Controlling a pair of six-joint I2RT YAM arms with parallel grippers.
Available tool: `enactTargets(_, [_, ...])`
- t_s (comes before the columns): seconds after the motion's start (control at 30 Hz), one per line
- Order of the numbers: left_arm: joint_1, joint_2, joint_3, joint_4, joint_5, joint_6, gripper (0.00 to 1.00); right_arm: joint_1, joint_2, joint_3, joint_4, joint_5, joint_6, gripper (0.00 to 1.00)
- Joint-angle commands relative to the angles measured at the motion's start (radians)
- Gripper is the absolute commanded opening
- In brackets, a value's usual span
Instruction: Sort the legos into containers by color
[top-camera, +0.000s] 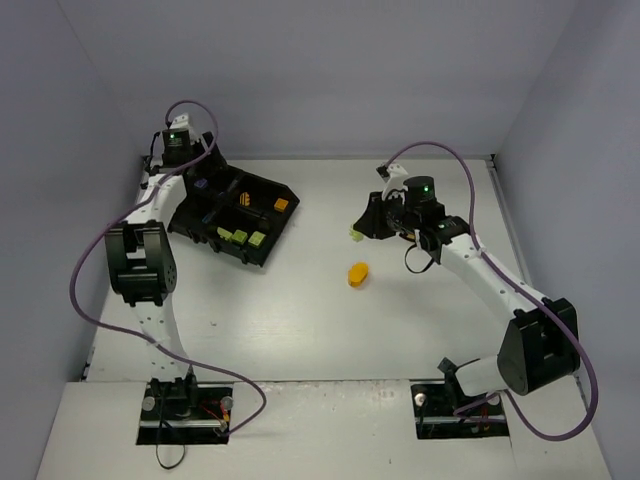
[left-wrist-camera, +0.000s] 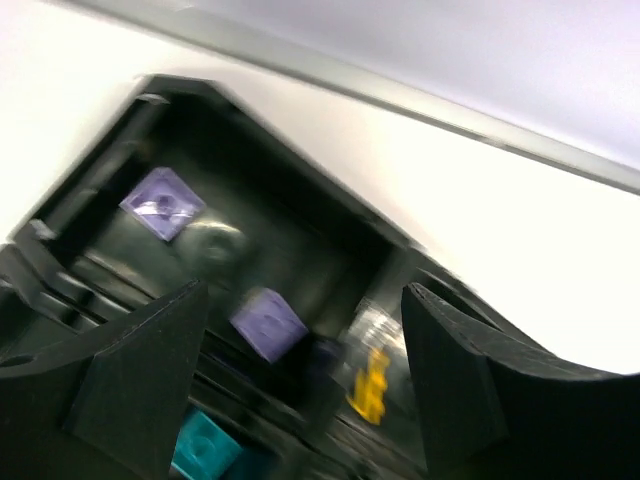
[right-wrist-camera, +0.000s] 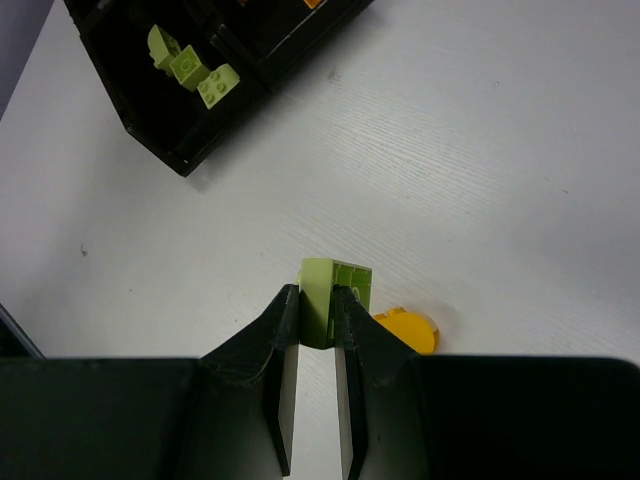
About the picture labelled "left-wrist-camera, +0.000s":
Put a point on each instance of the teal sloped brick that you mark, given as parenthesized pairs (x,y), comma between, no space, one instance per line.
(203,451)

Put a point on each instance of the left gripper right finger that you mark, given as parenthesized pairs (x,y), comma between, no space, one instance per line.
(493,407)

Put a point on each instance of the purple square brick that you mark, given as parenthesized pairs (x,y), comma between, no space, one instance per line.
(268,324)

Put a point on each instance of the black four-compartment tray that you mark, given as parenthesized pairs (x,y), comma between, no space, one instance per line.
(270,221)

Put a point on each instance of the orange boat-shaped brick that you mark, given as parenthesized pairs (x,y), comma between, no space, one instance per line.
(370,386)

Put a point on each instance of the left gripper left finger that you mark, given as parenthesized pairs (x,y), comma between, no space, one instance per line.
(107,403)

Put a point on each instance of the purple sloped brick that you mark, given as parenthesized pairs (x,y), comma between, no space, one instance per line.
(163,203)

